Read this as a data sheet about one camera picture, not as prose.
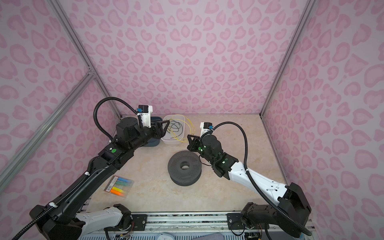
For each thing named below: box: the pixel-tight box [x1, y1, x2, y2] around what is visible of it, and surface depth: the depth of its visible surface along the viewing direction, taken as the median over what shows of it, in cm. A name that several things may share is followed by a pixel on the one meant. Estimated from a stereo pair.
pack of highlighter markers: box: [104, 175, 135, 198], surface depth 86 cm
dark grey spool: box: [167, 150, 202, 187], surface depth 88 cm
